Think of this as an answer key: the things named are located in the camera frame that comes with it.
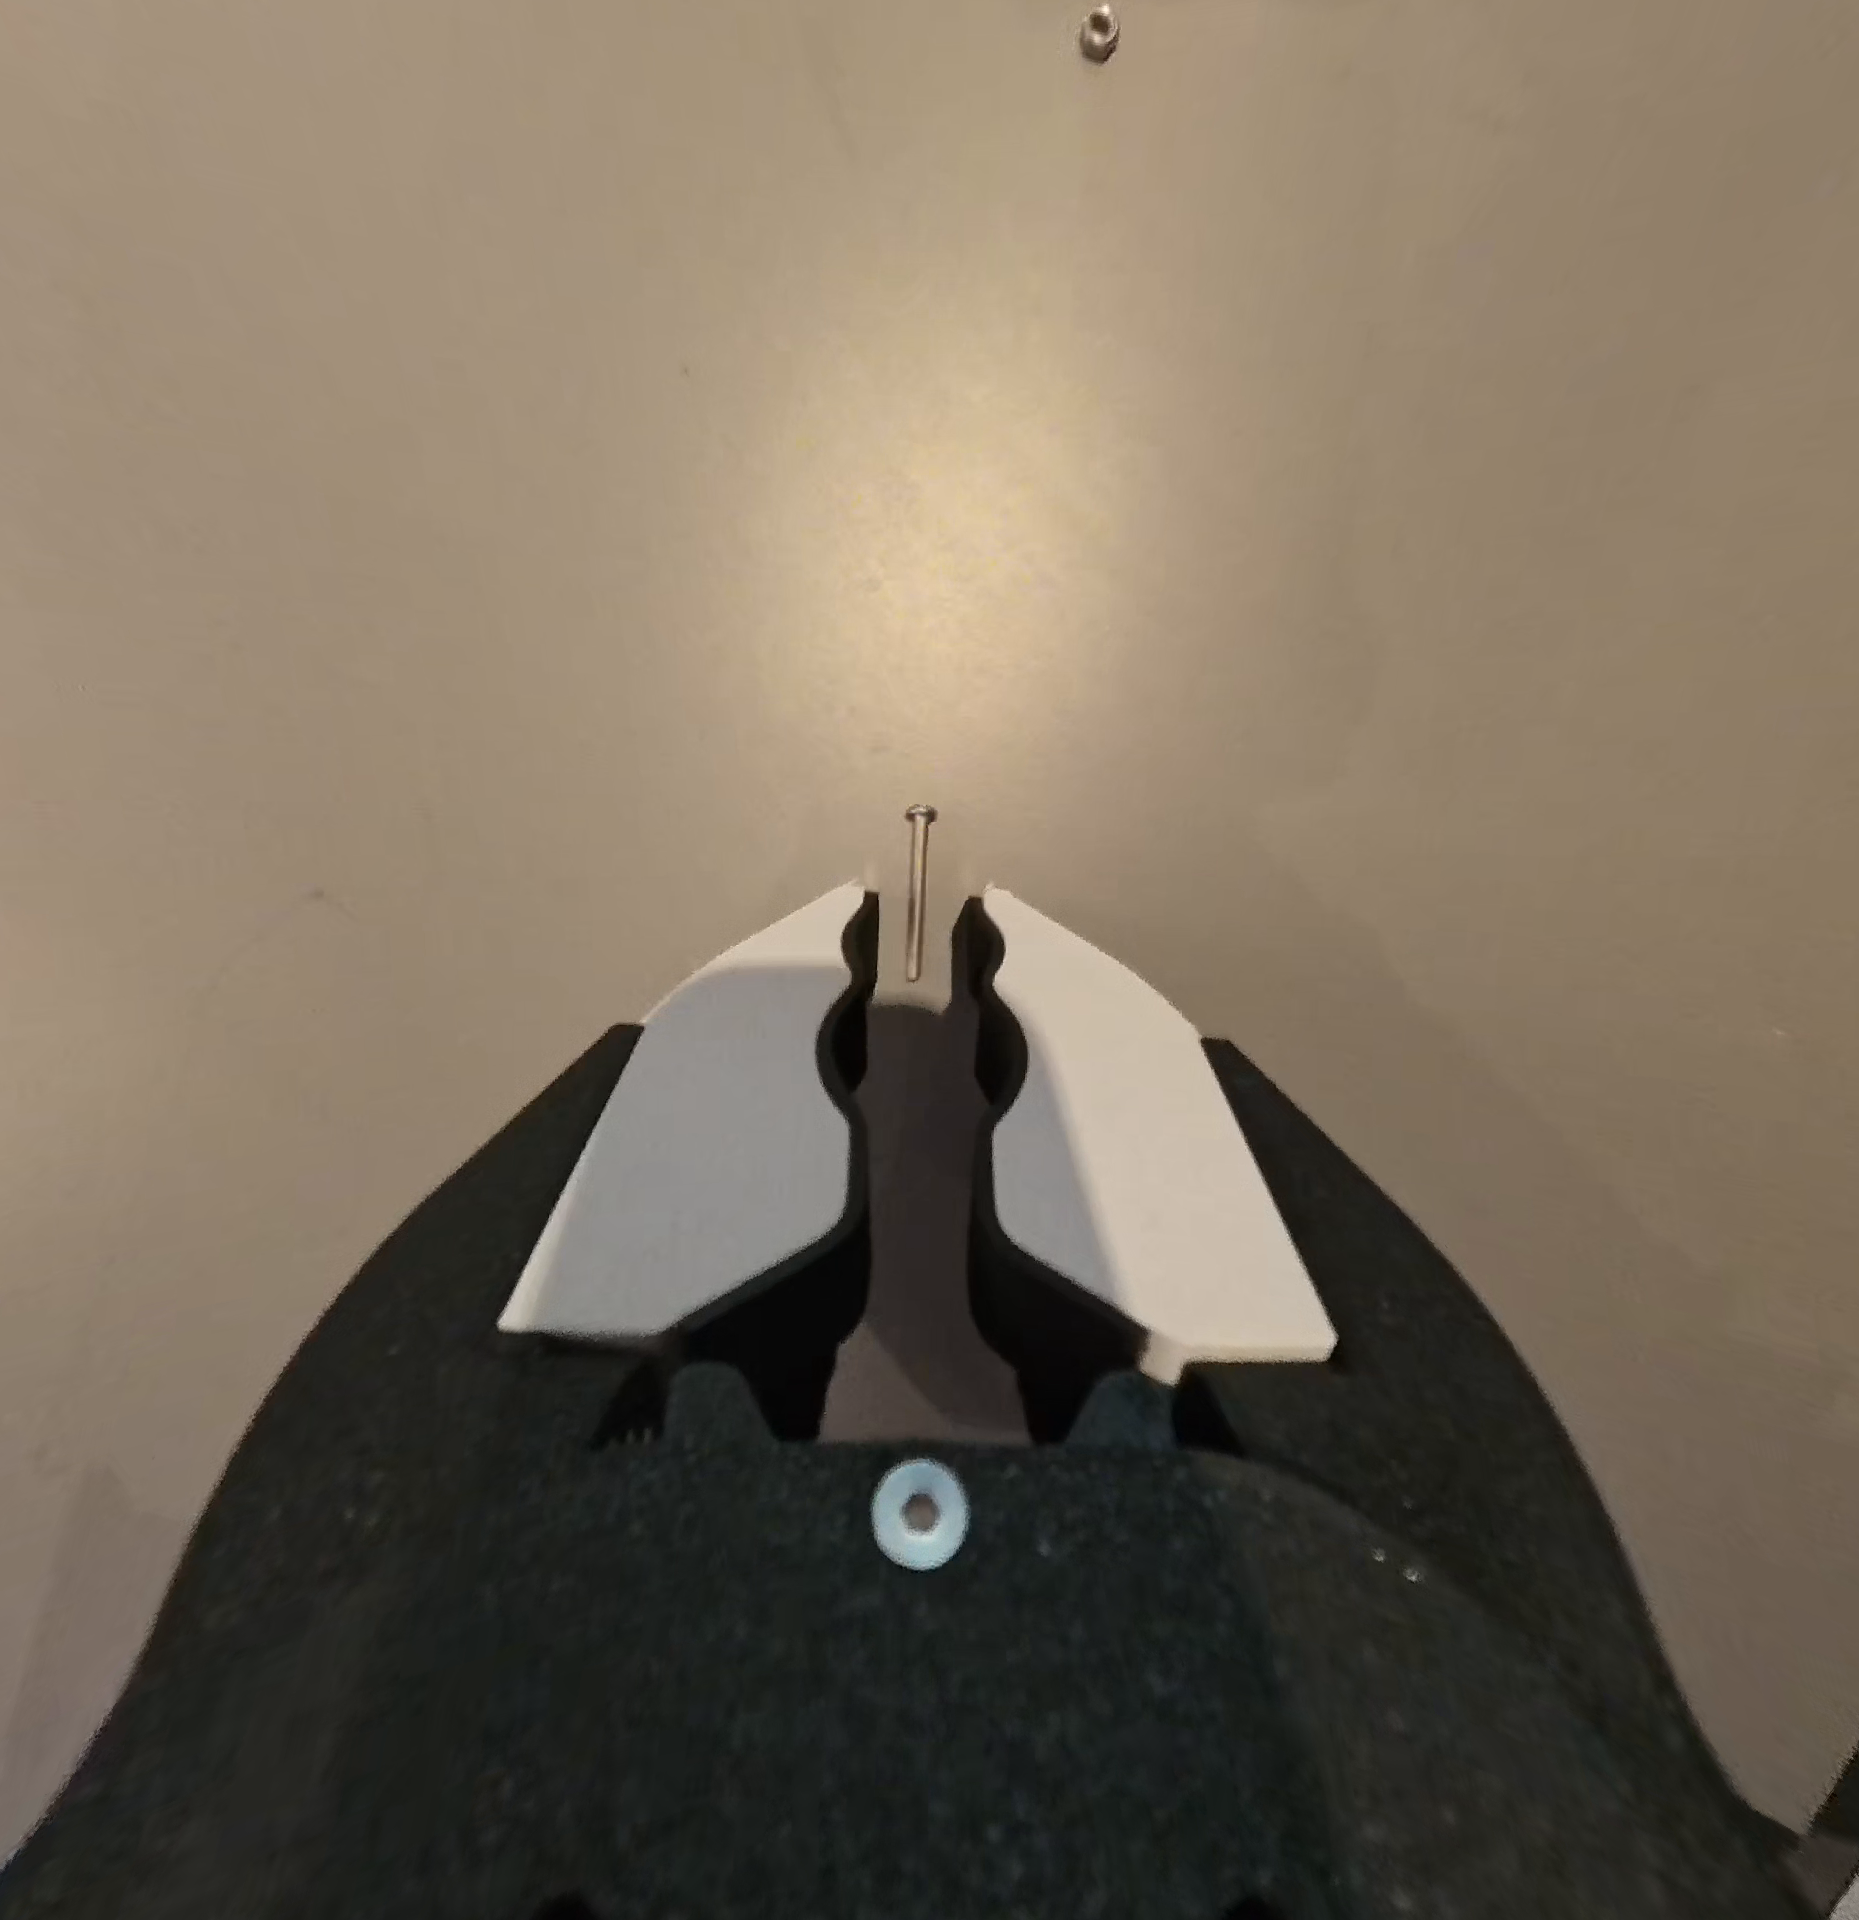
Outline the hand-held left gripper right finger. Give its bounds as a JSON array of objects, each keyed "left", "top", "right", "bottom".
[{"left": 946, "top": 882, "right": 1339, "bottom": 1439}]

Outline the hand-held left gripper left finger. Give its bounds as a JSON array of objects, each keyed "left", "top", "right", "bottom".
[{"left": 497, "top": 879, "right": 889, "bottom": 1439}]

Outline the silver bolt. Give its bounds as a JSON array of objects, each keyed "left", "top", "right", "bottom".
[{"left": 902, "top": 802, "right": 943, "bottom": 988}]

